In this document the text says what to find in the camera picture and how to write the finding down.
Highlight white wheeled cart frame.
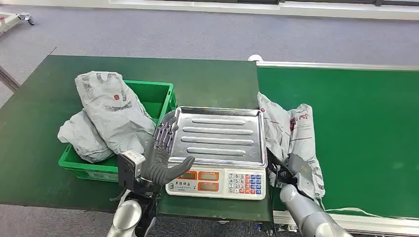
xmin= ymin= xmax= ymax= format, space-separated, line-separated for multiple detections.
xmin=0 ymin=11 xmax=36 ymax=34

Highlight small plain grey courier bag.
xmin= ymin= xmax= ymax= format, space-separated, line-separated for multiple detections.
xmin=57 ymin=109 xmax=115 ymax=164

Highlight electronic weighing scale steel tray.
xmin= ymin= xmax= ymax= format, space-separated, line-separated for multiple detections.
xmin=165 ymin=106 xmax=268 ymax=201

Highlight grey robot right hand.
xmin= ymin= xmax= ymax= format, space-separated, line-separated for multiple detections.
xmin=266 ymin=153 xmax=317 ymax=199

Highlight grey courier bag red lines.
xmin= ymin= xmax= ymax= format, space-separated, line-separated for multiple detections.
xmin=256 ymin=91 xmax=326 ymax=200

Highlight green conveyor belt machine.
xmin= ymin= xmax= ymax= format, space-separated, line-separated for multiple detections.
xmin=248 ymin=54 xmax=419 ymax=237

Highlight thin white cable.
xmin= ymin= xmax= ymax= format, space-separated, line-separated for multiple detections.
xmin=318 ymin=197 xmax=419 ymax=220

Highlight white window sill ledge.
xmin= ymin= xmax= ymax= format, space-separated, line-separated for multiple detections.
xmin=0 ymin=0 xmax=419 ymax=21

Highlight large grey courier bag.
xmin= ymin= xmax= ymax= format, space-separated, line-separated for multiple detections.
xmin=74 ymin=71 xmax=157 ymax=156

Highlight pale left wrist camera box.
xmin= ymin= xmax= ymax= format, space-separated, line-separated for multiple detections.
xmin=117 ymin=149 xmax=146 ymax=193

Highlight green plastic crate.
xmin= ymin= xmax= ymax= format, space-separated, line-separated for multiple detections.
xmin=58 ymin=80 xmax=178 ymax=183

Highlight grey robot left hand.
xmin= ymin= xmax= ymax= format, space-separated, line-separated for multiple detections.
xmin=141 ymin=110 xmax=196 ymax=186

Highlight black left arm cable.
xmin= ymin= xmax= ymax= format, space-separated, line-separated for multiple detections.
xmin=109 ymin=188 xmax=129 ymax=202

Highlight dark metal bar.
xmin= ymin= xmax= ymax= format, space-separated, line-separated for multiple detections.
xmin=0 ymin=65 xmax=21 ymax=93

